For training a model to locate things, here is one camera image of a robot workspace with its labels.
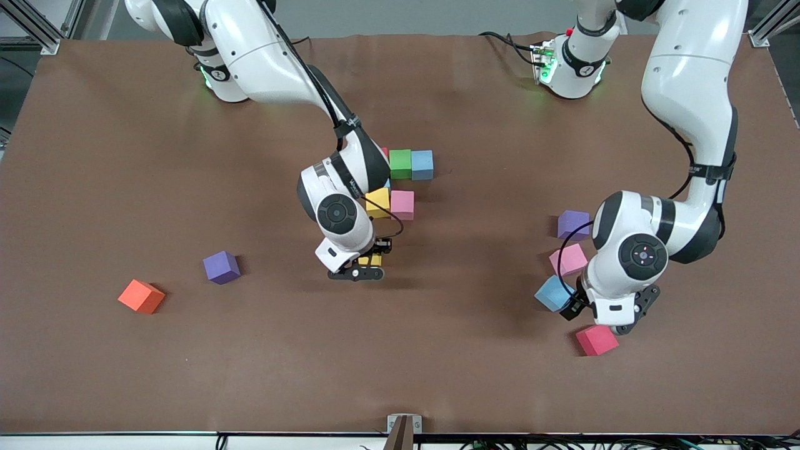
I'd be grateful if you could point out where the pink foam block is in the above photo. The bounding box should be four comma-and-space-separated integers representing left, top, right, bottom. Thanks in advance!
549, 243, 589, 278
390, 190, 415, 221

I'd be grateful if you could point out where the green foam block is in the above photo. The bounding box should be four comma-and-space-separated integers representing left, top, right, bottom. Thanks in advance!
389, 149, 413, 181

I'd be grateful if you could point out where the purple foam block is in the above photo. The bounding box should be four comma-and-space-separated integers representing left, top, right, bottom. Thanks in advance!
557, 210, 593, 241
202, 251, 241, 286

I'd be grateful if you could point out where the brown table mat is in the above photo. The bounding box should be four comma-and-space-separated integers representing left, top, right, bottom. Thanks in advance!
0, 31, 800, 436

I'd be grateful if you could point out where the orange foam block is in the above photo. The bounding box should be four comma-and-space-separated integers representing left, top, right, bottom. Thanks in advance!
117, 279, 166, 315

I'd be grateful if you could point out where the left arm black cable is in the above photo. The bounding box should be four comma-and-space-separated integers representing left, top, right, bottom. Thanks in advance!
556, 112, 733, 296

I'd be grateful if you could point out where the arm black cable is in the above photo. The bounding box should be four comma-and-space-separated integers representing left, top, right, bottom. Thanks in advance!
556, 112, 733, 296
256, 0, 406, 241

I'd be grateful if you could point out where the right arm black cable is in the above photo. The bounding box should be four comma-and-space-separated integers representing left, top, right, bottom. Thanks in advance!
256, 0, 406, 241

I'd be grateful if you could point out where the black base cable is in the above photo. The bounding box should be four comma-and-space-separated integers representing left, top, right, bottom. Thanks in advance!
478, 30, 539, 67

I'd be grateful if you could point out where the aluminium frame post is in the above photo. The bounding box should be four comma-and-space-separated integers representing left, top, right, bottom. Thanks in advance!
748, 0, 800, 49
0, 0, 82, 56

